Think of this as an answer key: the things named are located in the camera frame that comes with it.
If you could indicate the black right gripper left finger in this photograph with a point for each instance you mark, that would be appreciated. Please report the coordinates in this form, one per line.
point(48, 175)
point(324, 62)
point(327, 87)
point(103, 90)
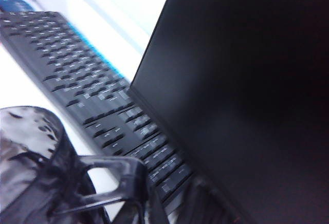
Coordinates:
point(151, 208)

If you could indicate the black textured cup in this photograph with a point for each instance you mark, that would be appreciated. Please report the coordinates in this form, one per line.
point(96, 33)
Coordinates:
point(33, 162)

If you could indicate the black computer monitor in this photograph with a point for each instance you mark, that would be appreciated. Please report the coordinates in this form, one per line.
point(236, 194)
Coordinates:
point(244, 93)

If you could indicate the black keyboard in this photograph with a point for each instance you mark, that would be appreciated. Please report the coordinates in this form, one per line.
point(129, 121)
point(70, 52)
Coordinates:
point(84, 80)

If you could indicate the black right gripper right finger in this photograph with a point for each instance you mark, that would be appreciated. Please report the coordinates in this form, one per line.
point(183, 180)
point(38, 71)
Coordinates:
point(208, 203)

